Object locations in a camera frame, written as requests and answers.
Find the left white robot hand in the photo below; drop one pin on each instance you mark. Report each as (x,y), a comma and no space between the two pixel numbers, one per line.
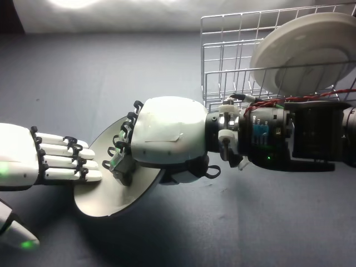
(16,155)

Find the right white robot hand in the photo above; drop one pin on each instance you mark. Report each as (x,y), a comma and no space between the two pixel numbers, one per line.
(169,125)

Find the white plate with black rim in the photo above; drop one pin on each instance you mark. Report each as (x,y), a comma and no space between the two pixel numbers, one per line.
(111,200)
(300,47)

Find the white backdrop board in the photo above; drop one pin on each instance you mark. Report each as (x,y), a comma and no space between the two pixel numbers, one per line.
(125,16)

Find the grey table cloth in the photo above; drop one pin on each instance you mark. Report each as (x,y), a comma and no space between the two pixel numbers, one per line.
(250,222)

